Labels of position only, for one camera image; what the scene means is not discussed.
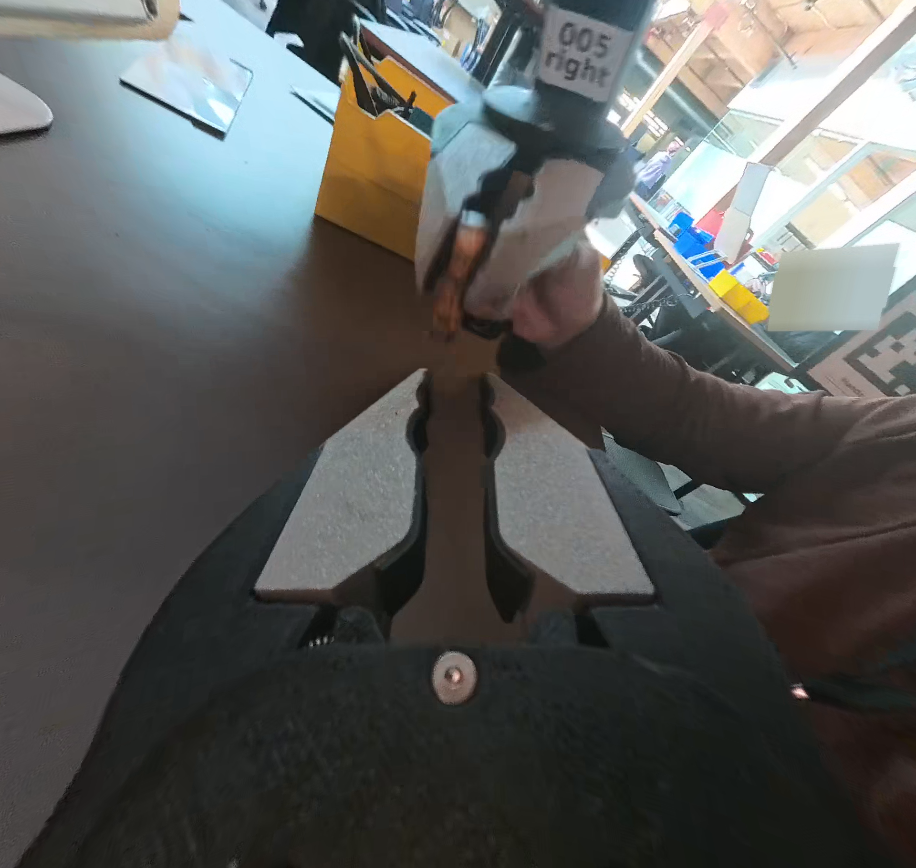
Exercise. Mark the brown cylindrical battery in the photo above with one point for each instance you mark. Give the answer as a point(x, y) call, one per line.
point(458, 274)

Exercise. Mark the stack of blue bins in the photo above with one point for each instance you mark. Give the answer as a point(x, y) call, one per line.
point(690, 238)

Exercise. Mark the person's right forearm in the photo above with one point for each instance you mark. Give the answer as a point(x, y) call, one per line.
point(715, 424)

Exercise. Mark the grey square plate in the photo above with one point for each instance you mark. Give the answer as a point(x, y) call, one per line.
point(193, 88)

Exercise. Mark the yellow plastic bin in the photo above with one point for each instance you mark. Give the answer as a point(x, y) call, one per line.
point(372, 167)

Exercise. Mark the black mesh office chair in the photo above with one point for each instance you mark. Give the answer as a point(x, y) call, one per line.
point(315, 2)

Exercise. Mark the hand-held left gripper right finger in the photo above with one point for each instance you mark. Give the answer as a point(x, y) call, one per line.
point(565, 517)

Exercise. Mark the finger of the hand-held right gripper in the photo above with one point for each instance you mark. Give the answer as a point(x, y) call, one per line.
point(544, 231)
point(458, 188)

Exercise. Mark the white stand base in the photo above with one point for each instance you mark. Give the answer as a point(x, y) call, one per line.
point(21, 106)

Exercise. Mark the white printed tag board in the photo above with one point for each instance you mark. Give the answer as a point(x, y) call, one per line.
point(873, 360)

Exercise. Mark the person's right hand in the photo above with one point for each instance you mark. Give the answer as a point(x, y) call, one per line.
point(562, 296)

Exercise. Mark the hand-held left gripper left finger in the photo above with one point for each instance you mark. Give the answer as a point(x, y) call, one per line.
point(350, 517)

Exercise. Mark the black chair armrest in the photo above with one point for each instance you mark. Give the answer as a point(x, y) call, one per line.
point(644, 474)

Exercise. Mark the stack of yellow bins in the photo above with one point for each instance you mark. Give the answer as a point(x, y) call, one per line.
point(737, 296)

